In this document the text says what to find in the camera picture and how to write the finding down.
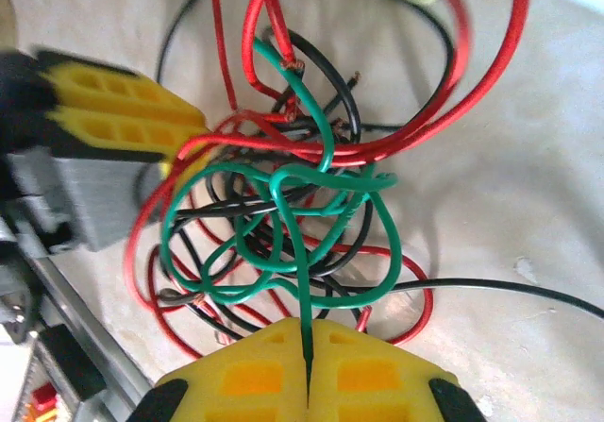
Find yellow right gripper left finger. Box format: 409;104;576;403
134;317;309;422

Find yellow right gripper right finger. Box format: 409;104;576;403
307;318;487;422

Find black block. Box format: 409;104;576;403
37;325;108;400

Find red and yellow parts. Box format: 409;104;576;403
23;383;61;422

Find thin red cable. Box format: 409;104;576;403
206;0;240;111

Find long black cable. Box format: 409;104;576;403
159;278;604;343

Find aluminium frame rail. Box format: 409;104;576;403
0;218;157;422

